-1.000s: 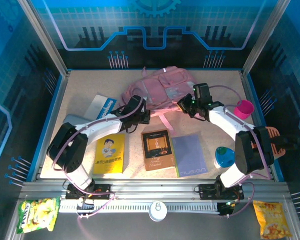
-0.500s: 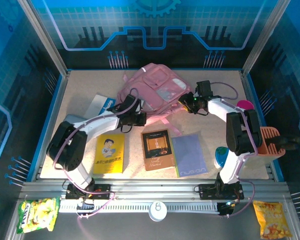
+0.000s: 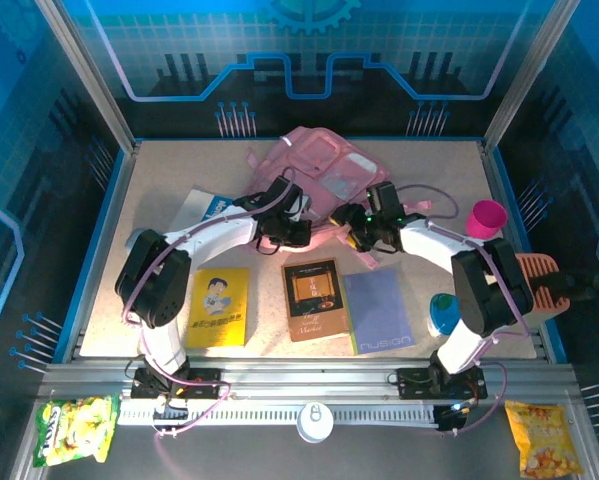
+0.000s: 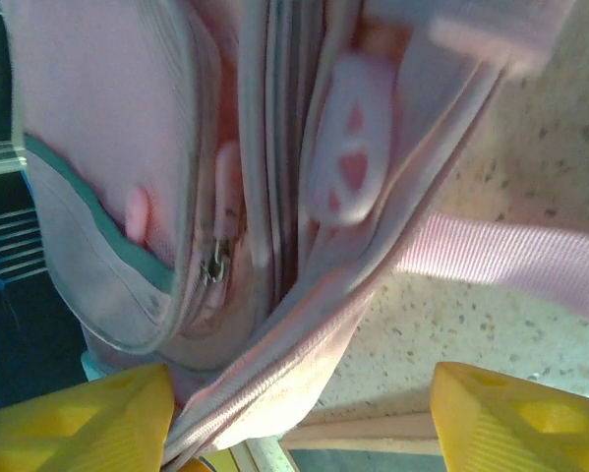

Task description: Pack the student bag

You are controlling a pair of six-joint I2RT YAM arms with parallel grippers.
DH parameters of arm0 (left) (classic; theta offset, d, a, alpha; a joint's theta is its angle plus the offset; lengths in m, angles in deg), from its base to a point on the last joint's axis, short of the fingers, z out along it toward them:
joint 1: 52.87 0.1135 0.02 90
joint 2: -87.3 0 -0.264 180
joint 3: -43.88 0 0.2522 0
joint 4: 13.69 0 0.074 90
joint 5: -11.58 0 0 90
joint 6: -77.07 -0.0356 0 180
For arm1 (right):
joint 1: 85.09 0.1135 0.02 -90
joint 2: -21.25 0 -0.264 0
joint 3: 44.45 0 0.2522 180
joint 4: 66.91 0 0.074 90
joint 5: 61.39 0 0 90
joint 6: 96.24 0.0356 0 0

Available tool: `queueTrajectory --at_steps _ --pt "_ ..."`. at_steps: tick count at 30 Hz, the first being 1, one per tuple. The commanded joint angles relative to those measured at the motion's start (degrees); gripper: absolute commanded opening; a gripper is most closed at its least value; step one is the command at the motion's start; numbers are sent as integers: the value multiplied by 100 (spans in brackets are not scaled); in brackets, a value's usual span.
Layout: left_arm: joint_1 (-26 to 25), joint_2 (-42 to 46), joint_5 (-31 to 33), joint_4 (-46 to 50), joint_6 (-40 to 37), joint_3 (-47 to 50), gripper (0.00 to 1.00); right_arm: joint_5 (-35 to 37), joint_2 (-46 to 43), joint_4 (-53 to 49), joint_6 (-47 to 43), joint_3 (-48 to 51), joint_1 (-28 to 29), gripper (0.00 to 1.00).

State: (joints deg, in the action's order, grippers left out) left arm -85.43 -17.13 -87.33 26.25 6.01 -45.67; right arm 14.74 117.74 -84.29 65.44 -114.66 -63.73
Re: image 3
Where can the pink backpack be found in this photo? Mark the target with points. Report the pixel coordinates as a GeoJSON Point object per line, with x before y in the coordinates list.
{"type": "Point", "coordinates": [324, 160]}

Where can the purple notebook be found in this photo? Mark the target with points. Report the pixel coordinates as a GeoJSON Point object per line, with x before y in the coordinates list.
{"type": "Point", "coordinates": [379, 310]}

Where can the brown cover book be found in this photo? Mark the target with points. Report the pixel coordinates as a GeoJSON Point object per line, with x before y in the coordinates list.
{"type": "Point", "coordinates": [314, 300]}

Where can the blue and white notebook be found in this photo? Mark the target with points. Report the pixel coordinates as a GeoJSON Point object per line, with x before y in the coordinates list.
{"type": "Point", "coordinates": [194, 205]}

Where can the yellow cartoon cover book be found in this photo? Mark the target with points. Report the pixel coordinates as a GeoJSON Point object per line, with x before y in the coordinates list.
{"type": "Point", "coordinates": [219, 310]}

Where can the grey pencil case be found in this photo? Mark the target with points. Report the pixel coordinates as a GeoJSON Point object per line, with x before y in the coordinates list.
{"type": "Point", "coordinates": [133, 239]}

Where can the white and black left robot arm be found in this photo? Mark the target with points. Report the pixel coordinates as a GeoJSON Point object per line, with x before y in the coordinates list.
{"type": "Point", "coordinates": [219, 230]}

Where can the orange yellow snack bag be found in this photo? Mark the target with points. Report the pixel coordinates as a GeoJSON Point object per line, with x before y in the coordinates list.
{"type": "Point", "coordinates": [544, 440]}

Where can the green yellow snack bag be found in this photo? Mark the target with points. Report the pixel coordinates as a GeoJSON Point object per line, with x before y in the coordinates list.
{"type": "Point", "coordinates": [74, 430]}

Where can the magenta plastic goblet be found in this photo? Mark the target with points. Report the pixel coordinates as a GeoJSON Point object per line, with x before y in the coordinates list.
{"type": "Point", "coordinates": [486, 220]}

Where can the orange slotted plastic holder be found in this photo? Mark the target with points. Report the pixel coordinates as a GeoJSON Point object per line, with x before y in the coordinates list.
{"type": "Point", "coordinates": [544, 265]}

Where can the black tool in holder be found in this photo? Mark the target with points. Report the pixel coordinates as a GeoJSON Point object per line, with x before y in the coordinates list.
{"type": "Point", "coordinates": [574, 287]}

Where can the aluminium frame rail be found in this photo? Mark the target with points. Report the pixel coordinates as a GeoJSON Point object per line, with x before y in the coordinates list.
{"type": "Point", "coordinates": [304, 372]}

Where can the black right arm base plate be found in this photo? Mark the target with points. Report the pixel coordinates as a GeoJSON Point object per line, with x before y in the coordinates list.
{"type": "Point", "coordinates": [414, 382]}

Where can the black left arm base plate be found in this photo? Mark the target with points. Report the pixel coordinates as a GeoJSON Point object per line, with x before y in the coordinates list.
{"type": "Point", "coordinates": [204, 382]}

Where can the aluminium frame post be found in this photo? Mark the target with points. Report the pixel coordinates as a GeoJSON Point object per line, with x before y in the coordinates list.
{"type": "Point", "coordinates": [529, 75]}
{"type": "Point", "coordinates": [86, 75]}

